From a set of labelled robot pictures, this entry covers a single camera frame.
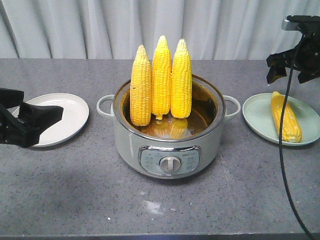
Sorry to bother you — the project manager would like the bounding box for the green electric cooking pot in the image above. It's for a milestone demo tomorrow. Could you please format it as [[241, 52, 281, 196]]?
[[96, 75, 241, 180]]

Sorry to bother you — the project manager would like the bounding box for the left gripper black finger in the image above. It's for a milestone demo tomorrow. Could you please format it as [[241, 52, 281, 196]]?
[[9, 126, 44, 148], [18, 102, 64, 130]]

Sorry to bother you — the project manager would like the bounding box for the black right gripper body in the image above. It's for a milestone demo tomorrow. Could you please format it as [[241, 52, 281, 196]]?
[[292, 26, 320, 73]]

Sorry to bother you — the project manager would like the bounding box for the white round plate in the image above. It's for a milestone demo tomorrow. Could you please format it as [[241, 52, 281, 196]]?
[[27, 93, 90, 148]]

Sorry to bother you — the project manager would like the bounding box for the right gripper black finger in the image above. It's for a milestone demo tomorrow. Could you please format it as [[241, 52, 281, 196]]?
[[266, 49, 294, 84], [298, 70, 320, 84]]

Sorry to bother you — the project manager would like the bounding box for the green round plate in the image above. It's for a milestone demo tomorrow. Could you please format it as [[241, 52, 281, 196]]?
[[242, 93, 320, 146]]

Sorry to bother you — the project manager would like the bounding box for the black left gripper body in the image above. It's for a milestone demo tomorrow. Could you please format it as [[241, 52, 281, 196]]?
[[0, 88, 26, 145]]

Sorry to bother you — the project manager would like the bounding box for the white curtain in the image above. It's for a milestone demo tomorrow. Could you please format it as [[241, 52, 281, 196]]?
[[0, 0, 320, 60]]

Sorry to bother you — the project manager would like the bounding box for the yellow corn cob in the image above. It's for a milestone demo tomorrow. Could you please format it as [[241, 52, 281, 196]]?
[[270, 91, 303, 143], [170, 38, 193, 119], [151, 35, 172, 120], [130, 45, 152, 126]]

